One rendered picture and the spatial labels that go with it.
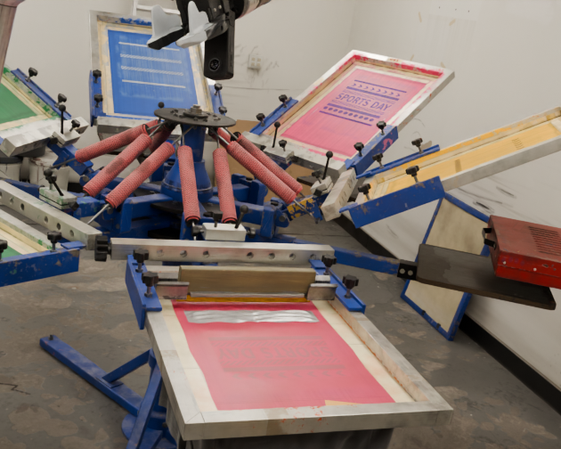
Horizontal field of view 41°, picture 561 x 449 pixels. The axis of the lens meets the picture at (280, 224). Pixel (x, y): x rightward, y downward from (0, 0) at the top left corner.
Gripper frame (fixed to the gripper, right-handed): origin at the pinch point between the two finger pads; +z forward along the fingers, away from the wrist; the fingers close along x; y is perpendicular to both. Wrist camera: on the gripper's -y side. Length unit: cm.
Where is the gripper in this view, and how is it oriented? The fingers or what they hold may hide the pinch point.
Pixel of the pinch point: (167, 46)
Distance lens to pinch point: 113.8
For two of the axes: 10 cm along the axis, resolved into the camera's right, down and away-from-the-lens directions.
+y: -1.8, -8.7, -4.6
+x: 8.9, 0.5, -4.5
